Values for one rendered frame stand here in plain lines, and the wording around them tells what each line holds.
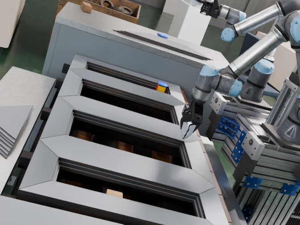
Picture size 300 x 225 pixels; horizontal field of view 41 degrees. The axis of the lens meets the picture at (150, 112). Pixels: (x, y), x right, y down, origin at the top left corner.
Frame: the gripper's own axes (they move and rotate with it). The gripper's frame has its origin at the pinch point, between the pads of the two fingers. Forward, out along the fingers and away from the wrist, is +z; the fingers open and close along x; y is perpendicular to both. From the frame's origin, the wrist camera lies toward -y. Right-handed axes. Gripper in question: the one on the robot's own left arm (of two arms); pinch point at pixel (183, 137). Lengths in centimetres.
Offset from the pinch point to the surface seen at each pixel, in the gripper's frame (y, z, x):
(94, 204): -58, 6, 37
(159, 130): 12.7, 5.7, 9.2
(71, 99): 20, 6, 54
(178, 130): 20.0, 5.7, -1.9
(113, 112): 18.4, 5.7, 32.9
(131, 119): 16.0, 5.7, 23.6
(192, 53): 110, -16, -16
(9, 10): 283, 39, 147
